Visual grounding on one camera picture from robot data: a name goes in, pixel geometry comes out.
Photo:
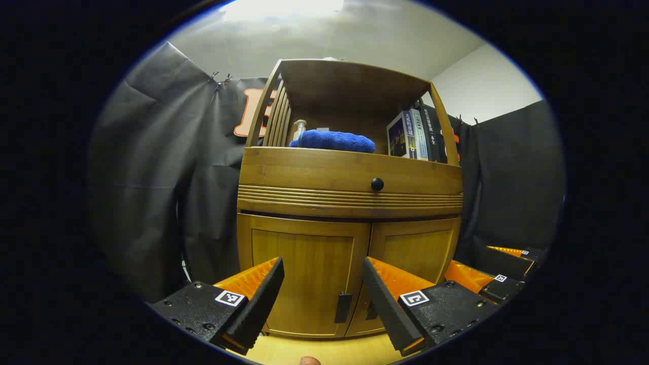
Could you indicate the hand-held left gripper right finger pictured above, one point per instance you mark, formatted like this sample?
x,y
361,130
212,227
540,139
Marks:
x,y
388,309

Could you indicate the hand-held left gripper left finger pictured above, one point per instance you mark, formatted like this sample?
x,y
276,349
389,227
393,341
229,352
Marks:
x,y
261,304

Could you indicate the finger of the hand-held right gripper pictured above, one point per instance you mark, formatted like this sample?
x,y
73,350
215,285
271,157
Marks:
x,y
502,290
507,263

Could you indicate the wooden shoe cabinet door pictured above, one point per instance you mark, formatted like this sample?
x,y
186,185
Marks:
x,y
304,274
416,248

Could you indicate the wooden double-door shoe cabinet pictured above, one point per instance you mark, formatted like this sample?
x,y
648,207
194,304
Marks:
x,y
329,81

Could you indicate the wooden cabinet drawer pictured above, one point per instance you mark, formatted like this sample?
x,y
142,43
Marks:
x,y
304,170

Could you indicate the black round drawer knob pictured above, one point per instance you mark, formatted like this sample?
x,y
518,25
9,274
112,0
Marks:
x,y
377,184

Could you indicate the book with pale spine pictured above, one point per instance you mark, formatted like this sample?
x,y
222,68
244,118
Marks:
x,y
420,134

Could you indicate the black backdrop cloth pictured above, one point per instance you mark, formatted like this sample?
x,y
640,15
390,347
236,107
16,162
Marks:
x,y
152,177

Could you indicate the book with night city cover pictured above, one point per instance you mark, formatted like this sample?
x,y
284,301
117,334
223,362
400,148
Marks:
x,y
397,137

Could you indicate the blue folded towel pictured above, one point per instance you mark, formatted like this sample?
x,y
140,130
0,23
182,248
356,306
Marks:
x,y
334,140

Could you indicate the clear pump bottle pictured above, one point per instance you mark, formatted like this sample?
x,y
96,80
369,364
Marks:
x,y
299,129

